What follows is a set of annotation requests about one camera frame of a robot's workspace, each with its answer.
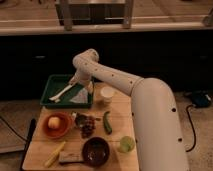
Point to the green plastic tray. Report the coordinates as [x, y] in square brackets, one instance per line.
[54, 85]

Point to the small metal cup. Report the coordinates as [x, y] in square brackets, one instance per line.
[80, 120]

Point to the dark brown bowl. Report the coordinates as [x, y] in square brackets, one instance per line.
[95, 152]

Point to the green cup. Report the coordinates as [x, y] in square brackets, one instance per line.
[127, 144]

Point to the orange bowl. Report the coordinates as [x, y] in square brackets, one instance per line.
[65, 124]

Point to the yellow banana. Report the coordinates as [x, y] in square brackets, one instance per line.
[54, 155]

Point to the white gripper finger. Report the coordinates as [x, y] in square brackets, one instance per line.
[90, 88]
[72, 81]

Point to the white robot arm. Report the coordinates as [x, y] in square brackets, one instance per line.
[160, 144]

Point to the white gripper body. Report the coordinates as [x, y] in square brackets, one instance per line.
[82, 78]

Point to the dark device on floor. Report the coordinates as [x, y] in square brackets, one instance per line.
[200, 99]

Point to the white paper cup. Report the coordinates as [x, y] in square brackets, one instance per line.
[106, 94]

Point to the grey towel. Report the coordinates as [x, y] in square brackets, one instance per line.
[80, 97]

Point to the yellow lemon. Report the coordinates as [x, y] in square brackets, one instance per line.
[54, 122]

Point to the bunch of dark grapes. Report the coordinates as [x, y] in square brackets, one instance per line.
[88, 127]

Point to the grey sponge block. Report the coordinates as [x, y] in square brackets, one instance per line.
[67, 158]

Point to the green cucumber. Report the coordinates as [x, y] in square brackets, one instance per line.
[106, 124]

